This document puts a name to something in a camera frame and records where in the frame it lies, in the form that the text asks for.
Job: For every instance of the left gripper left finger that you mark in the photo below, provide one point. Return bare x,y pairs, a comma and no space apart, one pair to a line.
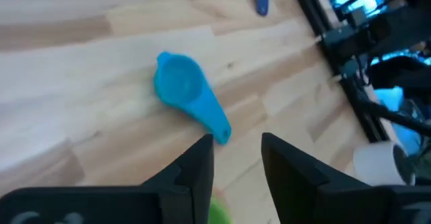
134,205

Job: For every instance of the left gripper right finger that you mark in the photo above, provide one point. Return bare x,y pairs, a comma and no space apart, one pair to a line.
320,204

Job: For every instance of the green measuring cup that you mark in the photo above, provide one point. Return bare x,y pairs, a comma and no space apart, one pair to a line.
219,214

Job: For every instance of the light blue measuring cup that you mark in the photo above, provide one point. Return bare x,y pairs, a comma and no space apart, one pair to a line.
182,79

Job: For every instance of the white plant pot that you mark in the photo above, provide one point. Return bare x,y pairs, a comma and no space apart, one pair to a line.
373,163

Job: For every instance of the black aluminium table frame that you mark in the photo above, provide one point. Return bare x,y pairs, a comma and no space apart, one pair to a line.
313,19

